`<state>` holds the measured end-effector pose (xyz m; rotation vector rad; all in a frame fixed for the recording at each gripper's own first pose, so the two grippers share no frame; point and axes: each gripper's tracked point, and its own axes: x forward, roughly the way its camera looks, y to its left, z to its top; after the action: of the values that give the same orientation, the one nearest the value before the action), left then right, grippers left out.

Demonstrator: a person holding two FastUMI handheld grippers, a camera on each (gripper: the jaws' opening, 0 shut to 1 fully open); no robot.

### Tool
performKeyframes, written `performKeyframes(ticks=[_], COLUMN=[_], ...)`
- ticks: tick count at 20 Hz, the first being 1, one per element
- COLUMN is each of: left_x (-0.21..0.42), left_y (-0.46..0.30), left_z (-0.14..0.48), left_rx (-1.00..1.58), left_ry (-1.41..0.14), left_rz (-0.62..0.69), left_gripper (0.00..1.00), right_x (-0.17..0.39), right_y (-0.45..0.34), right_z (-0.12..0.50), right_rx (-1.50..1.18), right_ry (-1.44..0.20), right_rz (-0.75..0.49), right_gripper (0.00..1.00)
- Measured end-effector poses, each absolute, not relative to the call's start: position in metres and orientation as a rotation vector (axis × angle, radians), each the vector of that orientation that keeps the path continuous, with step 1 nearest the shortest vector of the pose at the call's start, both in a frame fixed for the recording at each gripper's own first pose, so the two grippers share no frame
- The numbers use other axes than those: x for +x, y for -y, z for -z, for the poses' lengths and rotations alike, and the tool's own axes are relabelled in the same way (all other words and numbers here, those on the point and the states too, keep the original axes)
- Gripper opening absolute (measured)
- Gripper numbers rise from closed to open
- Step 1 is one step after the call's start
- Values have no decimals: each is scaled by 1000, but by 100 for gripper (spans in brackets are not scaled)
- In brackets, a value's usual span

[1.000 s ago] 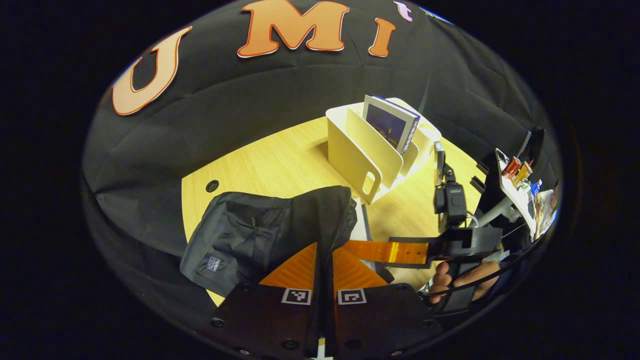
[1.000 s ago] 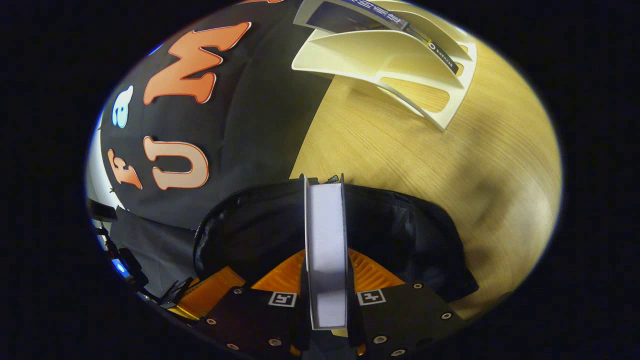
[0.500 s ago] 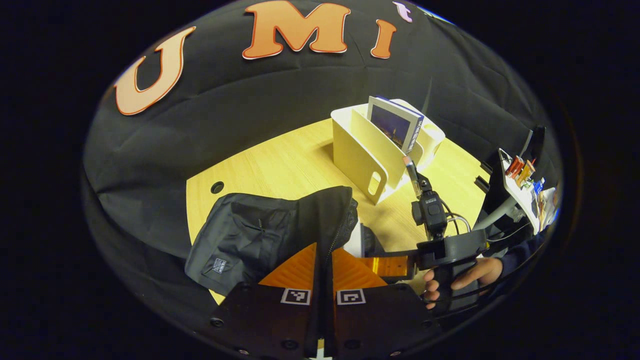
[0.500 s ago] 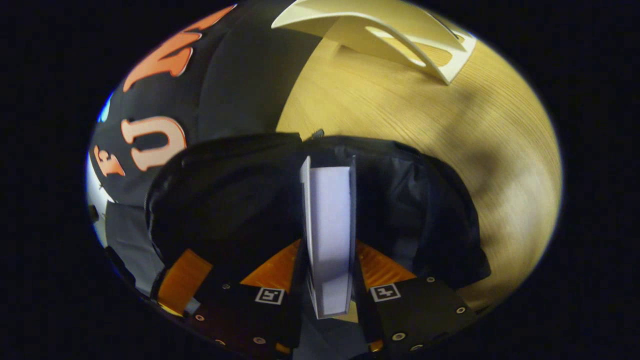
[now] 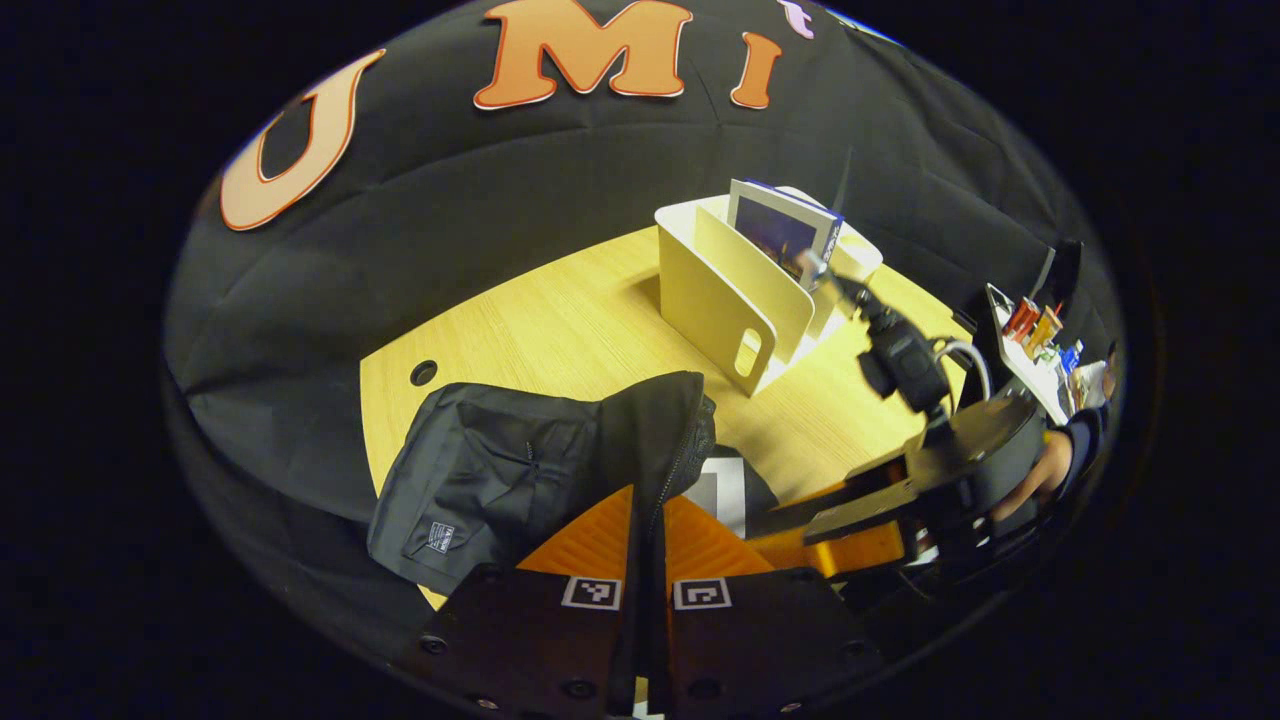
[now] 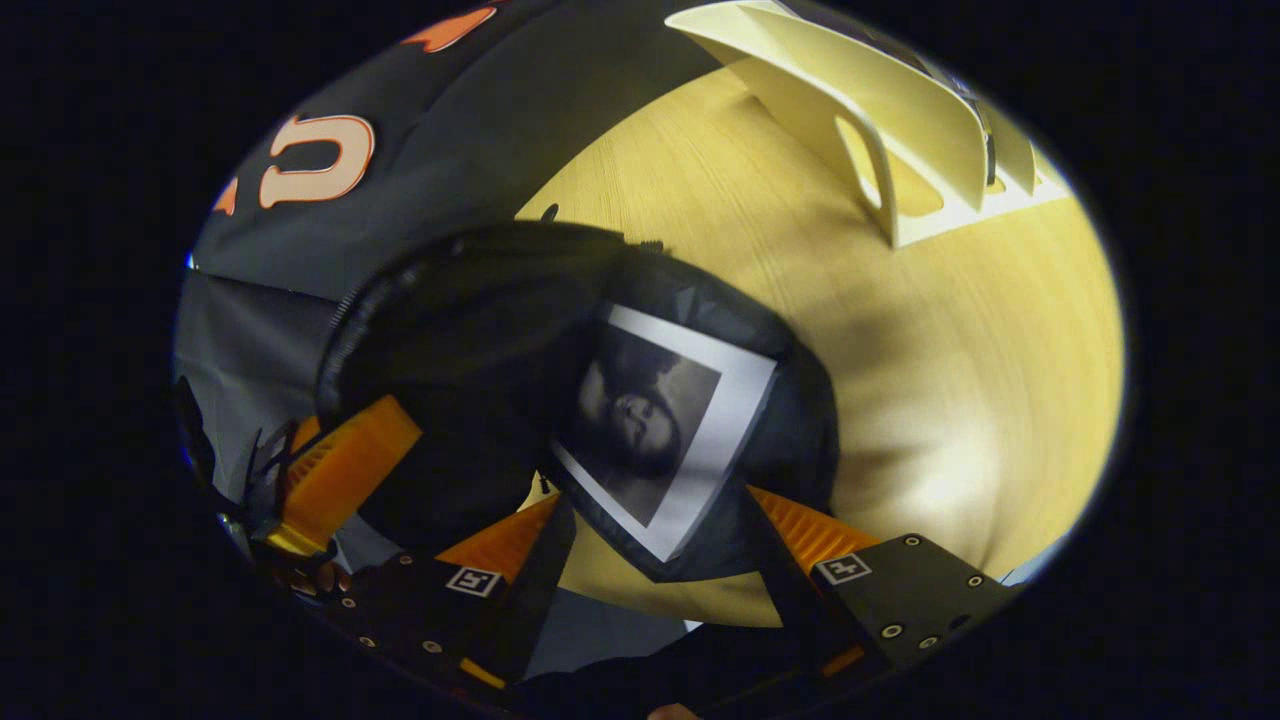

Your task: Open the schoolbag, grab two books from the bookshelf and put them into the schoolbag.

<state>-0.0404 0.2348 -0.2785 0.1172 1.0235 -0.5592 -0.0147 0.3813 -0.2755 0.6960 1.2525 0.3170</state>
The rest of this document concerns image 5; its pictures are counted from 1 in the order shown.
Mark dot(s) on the black backdrop cloth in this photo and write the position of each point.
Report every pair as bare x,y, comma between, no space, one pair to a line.
400,230

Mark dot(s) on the blue bottle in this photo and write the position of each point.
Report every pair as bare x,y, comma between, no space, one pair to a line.
1071,357

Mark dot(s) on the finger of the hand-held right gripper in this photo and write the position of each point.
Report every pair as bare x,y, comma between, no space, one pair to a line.
860,520
960,440

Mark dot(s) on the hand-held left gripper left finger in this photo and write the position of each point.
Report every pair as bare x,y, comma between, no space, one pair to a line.
540,640

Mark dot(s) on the orange drink cup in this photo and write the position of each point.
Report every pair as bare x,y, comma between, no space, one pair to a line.
1045,328

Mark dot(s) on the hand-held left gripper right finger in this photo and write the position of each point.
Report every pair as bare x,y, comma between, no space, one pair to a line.
760,640

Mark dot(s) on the white office desk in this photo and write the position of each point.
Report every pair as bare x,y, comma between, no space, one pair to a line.
1020,370

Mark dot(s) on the black monitor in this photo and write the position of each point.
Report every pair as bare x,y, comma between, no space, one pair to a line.
1065,275

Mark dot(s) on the white bookshelf organizer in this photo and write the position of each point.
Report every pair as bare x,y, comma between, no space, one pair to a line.
720,300

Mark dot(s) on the black schoolbag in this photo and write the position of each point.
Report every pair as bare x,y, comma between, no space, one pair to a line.
500,470

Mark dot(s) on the dark blue book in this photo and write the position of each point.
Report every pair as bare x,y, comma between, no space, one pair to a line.
775,235

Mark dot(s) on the red drink can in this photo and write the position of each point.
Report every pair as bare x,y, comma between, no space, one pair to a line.
1020,318

